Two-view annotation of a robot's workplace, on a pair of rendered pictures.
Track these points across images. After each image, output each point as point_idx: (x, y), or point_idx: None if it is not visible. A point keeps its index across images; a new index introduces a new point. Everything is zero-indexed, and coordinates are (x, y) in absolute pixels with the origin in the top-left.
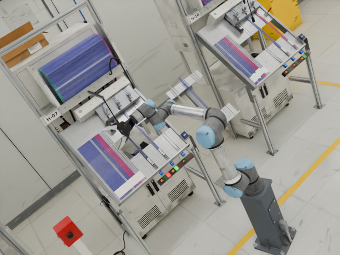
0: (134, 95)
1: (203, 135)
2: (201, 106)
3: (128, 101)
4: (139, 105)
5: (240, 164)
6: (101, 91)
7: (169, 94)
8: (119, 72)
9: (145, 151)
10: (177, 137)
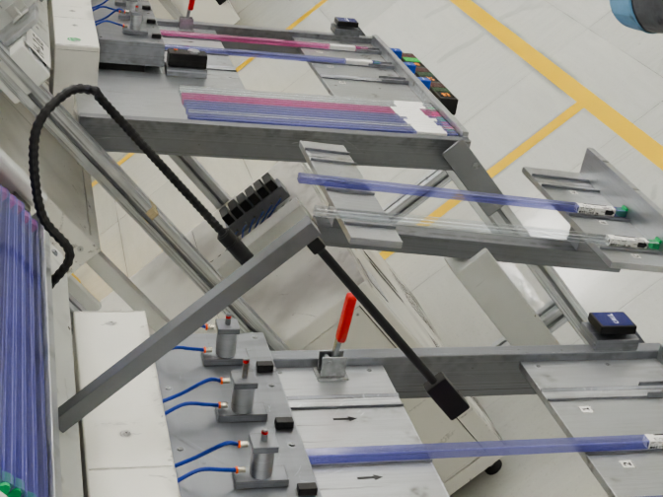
0: (244, 346)
1: None
2: (477, 235)
3: (262, 376)
4: (296, 392)
5: None
6: (84, 422)
7: (365, 233)
8: (60, 282)
9: (636, 492)
10: (600, 367)
